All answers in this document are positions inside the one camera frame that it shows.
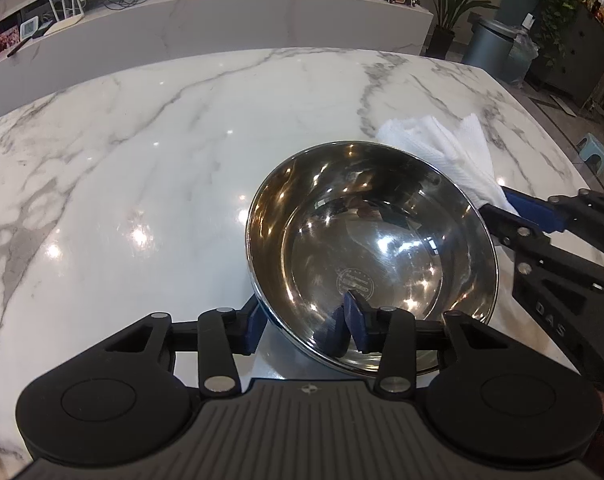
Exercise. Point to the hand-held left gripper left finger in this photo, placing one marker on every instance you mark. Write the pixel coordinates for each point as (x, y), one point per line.
(252, 327)

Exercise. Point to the grey trash can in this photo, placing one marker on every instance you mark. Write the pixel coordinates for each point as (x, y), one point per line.
(487, 50)

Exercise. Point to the blue steel bowl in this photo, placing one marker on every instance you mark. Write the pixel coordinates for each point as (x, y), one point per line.
(382, 240)

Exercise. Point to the clear plastic bag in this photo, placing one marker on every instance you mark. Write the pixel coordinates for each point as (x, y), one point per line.
(522, 57)

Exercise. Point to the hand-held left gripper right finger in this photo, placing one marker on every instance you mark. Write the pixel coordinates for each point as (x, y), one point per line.
(356, 320)

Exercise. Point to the green leafy plant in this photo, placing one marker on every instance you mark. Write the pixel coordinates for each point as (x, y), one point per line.
(562, 0)

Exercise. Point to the potted long-leaf plant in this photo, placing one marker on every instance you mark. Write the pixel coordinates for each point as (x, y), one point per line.
(444, 15)

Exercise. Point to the small white display device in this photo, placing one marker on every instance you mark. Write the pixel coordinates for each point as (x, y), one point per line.
(29, 28)

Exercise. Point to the white cleaning cloth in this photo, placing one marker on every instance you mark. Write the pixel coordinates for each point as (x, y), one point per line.
(447, 150)

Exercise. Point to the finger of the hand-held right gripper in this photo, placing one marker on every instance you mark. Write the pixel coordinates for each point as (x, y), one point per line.
(507, 230)
(532, 209)

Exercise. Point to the small blue stool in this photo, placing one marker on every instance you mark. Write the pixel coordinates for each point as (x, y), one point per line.
(594, 150)

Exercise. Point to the grey cabinet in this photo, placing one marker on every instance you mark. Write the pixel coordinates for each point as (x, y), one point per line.
(574, 65)

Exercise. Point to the white marble counter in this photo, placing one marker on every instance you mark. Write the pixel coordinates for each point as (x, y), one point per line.
(222, 25)

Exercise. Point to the black pen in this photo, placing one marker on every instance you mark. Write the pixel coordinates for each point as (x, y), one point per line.
(21, 46)

